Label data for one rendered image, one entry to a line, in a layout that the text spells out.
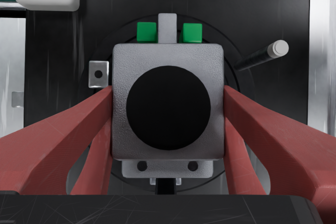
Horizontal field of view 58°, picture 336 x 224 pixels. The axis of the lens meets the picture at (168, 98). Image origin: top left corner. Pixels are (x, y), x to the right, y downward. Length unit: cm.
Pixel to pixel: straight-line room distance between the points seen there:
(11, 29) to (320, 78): 30
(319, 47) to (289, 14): 4
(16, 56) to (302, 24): 27
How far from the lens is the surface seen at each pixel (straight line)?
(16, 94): 29
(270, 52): 17
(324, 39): 30
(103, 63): 22
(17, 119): 34
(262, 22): 27
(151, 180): 23
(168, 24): 16
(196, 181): 24
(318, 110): 30
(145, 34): 19
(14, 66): 34
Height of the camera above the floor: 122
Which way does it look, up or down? 89 degrees down
